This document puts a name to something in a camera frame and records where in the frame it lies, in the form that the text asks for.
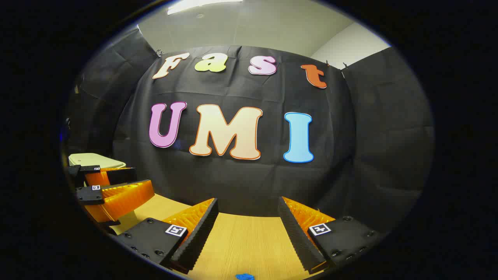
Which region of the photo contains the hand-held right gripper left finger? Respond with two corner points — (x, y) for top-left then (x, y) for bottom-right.
(113, 198), (219, 274)

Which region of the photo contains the wooden desktop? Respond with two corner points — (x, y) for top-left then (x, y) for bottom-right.
(109, 193), (323, 280)

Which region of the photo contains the green desktop garbage bin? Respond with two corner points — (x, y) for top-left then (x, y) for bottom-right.
(68, 153), (127, 170)

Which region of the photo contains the black backdrop cloth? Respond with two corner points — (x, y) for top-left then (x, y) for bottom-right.
(64, 27), (434, 234)

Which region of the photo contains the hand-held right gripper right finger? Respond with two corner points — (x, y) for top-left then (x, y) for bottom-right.
(278, 196), (384, 275)

